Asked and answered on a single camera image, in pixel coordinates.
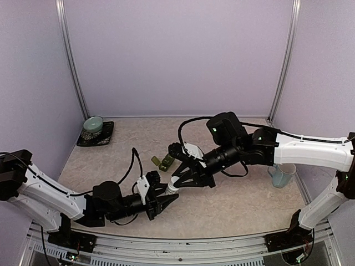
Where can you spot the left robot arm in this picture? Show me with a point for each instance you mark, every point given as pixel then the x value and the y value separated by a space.
pixel 54 206

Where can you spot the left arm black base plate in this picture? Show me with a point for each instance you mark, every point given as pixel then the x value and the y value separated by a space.
pixel 81 242

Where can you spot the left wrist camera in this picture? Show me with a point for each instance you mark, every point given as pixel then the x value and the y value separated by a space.
pixel 145 183

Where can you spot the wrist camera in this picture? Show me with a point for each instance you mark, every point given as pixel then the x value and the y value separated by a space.
pixel 145 183
pixel 185 151

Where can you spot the right aluminium corner post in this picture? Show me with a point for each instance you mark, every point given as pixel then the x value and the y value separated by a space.
pixel 295 13

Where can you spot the light green ceramic bowl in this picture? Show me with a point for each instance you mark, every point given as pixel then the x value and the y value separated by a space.
pixel 93 124

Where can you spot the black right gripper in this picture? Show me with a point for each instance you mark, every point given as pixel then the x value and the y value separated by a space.
pixel 202 179

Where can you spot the green pill organizer box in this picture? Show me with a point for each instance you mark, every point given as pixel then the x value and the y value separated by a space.
pixel 164 164

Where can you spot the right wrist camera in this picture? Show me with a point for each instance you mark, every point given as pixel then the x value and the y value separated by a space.
pixel 185 151

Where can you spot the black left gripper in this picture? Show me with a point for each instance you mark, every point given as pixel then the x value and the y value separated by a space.
pixel 156 206

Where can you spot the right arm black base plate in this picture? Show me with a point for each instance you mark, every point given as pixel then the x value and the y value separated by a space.
pixel 283 240

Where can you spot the white pill bottle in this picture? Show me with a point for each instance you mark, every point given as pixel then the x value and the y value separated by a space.
pixel 171 189

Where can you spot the black patterned tray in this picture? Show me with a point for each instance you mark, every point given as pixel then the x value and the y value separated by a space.
pixel 101 138

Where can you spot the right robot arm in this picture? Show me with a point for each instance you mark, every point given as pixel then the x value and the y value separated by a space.
pixel 268 146

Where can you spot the light blue mug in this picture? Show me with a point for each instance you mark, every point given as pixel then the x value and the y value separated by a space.
pixel 281 174

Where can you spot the aluminium front rail frame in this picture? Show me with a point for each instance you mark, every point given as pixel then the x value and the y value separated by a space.
pixel 249 249

